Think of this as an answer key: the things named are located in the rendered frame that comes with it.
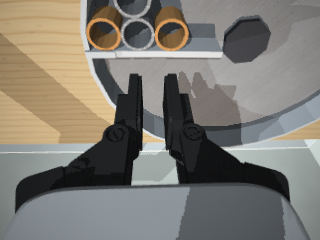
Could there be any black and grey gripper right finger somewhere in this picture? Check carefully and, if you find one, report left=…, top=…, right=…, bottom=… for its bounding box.
left=163, top=74, right=290, bottom=202

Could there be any bronze bushing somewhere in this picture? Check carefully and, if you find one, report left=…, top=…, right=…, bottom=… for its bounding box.
left=154, top=6, right=188, bottom=51
left=86, top=5, right=123, bottom=51

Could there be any dark grey metal bushing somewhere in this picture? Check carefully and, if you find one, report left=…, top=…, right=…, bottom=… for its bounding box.
left=121, top=10, right=155, bottom=51
left=113, top=0, right=152, bottom=18

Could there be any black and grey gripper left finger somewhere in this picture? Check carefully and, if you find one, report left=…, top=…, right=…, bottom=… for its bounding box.
left=15, top=74, right=143, bottom=213

